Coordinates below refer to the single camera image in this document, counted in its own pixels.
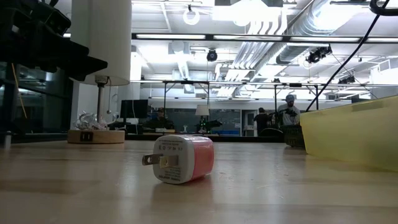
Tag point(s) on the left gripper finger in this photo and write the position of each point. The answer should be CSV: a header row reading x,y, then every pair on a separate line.
x,y
66,49
91,70

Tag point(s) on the pink white plug adapter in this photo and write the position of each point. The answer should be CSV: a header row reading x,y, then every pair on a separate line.
x,y
186,158

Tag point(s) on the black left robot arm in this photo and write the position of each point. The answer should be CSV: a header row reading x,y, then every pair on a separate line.
x,y
6,46

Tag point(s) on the background black robot arm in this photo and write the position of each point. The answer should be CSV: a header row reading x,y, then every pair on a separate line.
x,y
214,124

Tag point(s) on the black office chair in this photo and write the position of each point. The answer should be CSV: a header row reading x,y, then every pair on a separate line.
x,y
270,132

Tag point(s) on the white shade wooden base lamp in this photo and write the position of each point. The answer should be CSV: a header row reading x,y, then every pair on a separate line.
x,y
102,37

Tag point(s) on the crumpled clear plastic wrap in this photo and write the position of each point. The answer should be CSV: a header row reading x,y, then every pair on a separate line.
x,y
90,123

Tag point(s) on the black computer monitor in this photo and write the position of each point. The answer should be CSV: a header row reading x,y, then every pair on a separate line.
x,y
133,109

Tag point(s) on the person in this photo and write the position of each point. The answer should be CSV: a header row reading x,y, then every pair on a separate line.
x,y
289,112
160,121
261,121

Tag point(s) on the small white shade lamp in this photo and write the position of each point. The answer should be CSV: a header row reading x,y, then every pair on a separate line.
x,y
202,110

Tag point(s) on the black mesh basket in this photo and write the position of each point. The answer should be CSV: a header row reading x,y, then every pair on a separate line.
x,y
293,137

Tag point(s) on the yellow translucent plastic tray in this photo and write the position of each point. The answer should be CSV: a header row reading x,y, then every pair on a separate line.
x,y
351,137

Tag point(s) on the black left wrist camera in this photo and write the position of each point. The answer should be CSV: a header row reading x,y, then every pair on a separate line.
x,y
57,21

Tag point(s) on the black aluminium table frame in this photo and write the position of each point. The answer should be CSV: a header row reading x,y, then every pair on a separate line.
x,y
37,137

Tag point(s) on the black metal stand frame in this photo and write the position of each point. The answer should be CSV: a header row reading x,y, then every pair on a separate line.
x,y
295,84
186,82

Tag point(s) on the black ceiling dome camera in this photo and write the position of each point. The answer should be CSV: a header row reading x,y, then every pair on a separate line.
x,y
212,55

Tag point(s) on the black overhead mounted camera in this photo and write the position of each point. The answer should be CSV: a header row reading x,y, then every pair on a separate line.
x,y
315,56

